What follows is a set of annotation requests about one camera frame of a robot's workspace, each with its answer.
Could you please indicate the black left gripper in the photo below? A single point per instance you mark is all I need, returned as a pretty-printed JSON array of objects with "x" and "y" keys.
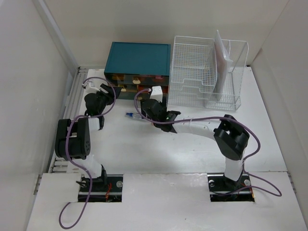
[{"x": 110, "y": 95}]

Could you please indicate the teal desktop drawer cabinet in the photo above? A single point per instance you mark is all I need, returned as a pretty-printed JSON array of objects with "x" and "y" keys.
[{"x": 129, "y": 62}]

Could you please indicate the clear mesh zipper pouch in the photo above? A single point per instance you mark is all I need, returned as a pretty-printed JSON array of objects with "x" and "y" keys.
[{"x": 223, "y": 63}]

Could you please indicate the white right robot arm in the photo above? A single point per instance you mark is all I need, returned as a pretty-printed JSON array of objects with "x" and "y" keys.
[{"x": 231, "y": 138}]

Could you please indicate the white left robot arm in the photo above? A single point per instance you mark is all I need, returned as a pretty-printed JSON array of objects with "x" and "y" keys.
[{"x": 73, "y": 138}]

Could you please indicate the clear staples box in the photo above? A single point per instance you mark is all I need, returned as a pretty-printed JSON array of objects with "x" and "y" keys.
[{"x": 135, "y": 116}]

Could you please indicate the clear acrylic file holder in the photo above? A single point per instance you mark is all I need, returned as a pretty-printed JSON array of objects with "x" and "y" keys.
[{"x": 229, "y": 99}]

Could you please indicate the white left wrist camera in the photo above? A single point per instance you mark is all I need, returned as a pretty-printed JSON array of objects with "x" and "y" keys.
[{"x": 89, "y": 87}]

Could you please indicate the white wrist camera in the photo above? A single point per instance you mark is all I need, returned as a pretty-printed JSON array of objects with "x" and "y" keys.
[
  {"x": 156, "y": 93},
  {"x": 89, "y": 87}
]

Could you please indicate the aluminium rail frame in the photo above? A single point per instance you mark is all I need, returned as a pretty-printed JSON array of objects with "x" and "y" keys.
[{"x": 71, "y": 107}]

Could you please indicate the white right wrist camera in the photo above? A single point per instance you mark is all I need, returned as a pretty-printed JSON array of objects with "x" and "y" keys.
[{"x": 156, "y": 93}]

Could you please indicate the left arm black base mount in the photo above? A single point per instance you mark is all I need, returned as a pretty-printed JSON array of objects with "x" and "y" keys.
[{"x": 105, "y": 189}]

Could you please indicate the white wire mesh file tray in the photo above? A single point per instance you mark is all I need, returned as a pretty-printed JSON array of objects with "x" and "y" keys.
[{"x": 193, "y": 74}]

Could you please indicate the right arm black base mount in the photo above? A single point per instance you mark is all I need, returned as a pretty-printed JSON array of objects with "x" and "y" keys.
[{"x": 222, "y": 189}]

